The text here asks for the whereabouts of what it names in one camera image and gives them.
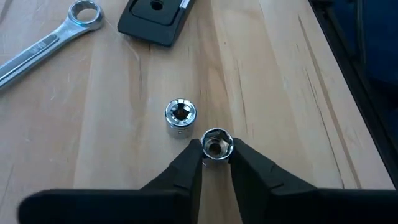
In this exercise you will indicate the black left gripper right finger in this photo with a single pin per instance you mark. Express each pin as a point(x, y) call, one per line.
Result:
point(295, 205)

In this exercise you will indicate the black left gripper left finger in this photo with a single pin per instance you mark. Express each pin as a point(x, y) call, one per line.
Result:
point(124, 208)

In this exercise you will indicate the small chrome socket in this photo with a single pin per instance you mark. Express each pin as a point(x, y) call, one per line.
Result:
point(180, 124)
point(206, 155)

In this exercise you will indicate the large chrome combination wrench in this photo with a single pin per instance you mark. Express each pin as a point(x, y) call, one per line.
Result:
point(46, 46)

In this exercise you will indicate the black torpedo level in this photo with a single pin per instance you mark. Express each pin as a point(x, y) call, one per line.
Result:
point(149, 28)

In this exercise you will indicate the person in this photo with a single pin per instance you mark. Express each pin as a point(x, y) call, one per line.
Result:
point(379, 40)

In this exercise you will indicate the black aluminium table frame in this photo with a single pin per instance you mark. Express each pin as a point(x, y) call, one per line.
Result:
point(357, 93)

